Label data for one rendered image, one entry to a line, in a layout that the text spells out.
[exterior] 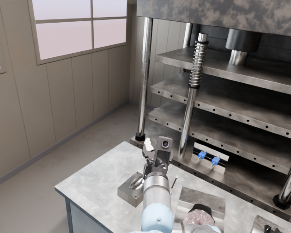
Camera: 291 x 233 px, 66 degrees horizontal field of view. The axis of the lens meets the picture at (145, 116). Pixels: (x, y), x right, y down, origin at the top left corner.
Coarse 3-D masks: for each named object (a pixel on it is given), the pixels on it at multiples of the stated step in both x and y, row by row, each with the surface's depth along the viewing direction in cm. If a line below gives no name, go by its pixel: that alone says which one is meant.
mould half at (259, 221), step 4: (256, 216) 129; (260, 216) 129; (256, 220) 126; (260, 220) 127; (264, 220) 127; (268, 220) 127; (256, 224) 115; (260, 224) 116; (264, 224) 124; (268, 224) 125; (272, 224) 125; (276, 224) 125; (252, 228) 120; (256, 228) 113; (260, 228) 113; (272, 228) 122; (280, 228) 123; (284, 228) 123; (252, 232) 112; (256, 232) 112; (260, 232) 112; (284, 232) 121; (288, 232) 121
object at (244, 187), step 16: (160, 128) 224; (176, 144) 201; (192, 144) 203; (176, 160) 181; (192, 160) 182; (240, 160) 187; (208, 176) 167; (224, 176) 168; (240, 176) 170; (256, 176) 171; (272, 176) 172; (240, 192) 156; (256, 192) 156; (272, 192) 157; (272, 208) 146; (288, 208) 145
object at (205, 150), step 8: (200, 144) 172; (208, 144) 173; (200, 152) 175; (208, 152) 171; (216, 152) 167; (224, 152) 166; (200, 160) 177; (208, 160) 173; (224, 160) 165; (216, 168) 171; (224, 168) 167
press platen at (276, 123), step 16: (176, 80) 201; (208, 80) 208; (224, 80) 212; (176, 96) 171; (208, 96) 173; (224, 96) 175; (240, 96) 178; (256, 96) 180; (272, 96) 183; (288, 96) 186; (224, 112) 153; (240, 112) 150; (256, 112) 152; (272, 112) 154; (288, 112) 156; (272, 128) 139; (288, 128) 135
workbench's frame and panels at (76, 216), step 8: (72, 208) 153; (80, 208) 134; (72, 216) 158; (80, 216) 150; (88, 216) 131; (72, 224) 163; (80, 224) 154; (88, 224) 147; (96, 224) 140; (72, 232) 167; (80, 232) 159; (88, 232) 151; (96, 232) 144; (104, 232) 137; (112, 232) 121
